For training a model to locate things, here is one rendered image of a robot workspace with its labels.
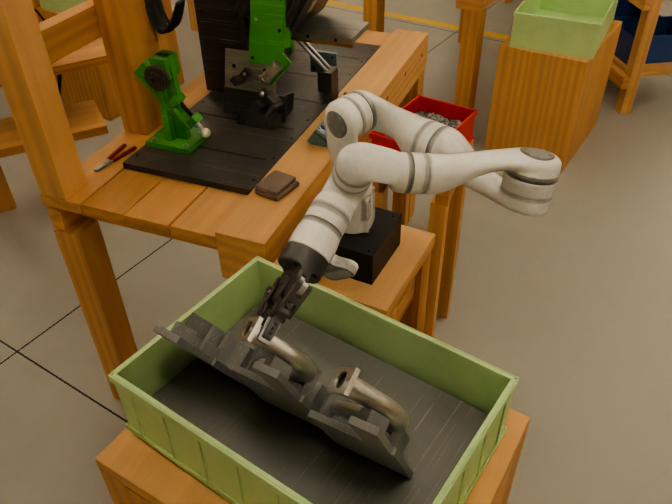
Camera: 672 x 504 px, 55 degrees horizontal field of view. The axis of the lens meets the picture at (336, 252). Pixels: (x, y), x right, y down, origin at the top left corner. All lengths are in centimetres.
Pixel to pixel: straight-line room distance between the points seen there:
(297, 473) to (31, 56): 115
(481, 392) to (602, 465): 114
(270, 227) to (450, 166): 65
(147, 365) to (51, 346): 151
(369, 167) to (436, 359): 42
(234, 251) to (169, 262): 141
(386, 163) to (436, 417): 50
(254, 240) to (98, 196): 51
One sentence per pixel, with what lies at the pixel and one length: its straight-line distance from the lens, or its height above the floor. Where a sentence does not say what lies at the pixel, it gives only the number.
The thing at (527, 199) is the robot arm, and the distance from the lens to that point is 116.
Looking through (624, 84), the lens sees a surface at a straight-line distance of 434.
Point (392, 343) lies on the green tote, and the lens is 132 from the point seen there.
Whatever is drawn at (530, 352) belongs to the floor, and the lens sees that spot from 262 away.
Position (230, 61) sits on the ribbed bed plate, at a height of 106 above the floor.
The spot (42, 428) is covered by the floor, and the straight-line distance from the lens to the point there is 254.
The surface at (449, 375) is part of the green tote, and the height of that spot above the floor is 89.
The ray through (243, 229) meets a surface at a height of 90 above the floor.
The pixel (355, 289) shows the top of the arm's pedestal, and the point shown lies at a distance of 151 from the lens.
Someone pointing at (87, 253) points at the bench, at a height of 69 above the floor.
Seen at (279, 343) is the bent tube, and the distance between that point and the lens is 98.
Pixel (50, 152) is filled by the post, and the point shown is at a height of 103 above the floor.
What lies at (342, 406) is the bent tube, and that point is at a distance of 113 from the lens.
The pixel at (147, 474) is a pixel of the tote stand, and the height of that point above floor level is 79.
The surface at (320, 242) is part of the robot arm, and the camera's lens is 100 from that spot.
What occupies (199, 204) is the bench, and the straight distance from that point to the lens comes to 178.
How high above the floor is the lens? 186
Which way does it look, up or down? 39 degrees down
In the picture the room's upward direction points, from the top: 1 degrees counter-clockwise
